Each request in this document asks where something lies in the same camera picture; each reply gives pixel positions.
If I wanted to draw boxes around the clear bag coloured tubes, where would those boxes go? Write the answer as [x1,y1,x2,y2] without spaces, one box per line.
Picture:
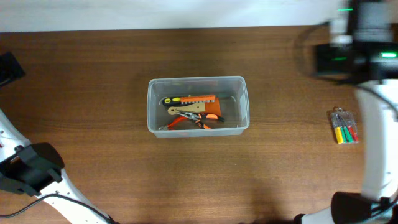
[329,107,359,145]

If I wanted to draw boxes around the wooden handle orange scraper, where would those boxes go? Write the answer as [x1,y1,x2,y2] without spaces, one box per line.
[167,98,222,116]

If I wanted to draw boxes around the orange tool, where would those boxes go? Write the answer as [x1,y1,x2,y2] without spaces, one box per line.
[180,95,216,104]

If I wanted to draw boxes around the orange black needle-nose pliers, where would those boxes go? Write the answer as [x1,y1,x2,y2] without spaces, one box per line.
[177,111,224,129]

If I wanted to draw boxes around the yellow black handle file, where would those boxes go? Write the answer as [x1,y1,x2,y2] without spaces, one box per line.
[160,92,236,108]

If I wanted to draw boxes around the small red cutting pliers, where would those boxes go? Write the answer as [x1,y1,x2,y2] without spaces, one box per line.
[159,116,187,130]

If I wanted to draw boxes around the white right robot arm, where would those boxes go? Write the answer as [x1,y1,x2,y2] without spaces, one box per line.
[294,0,397,223]

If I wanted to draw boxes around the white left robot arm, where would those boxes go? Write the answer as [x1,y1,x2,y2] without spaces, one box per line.
[1,113,116,224]

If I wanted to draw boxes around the clear plastic storage box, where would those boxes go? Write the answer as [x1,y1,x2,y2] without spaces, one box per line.
[147,76,250,138]

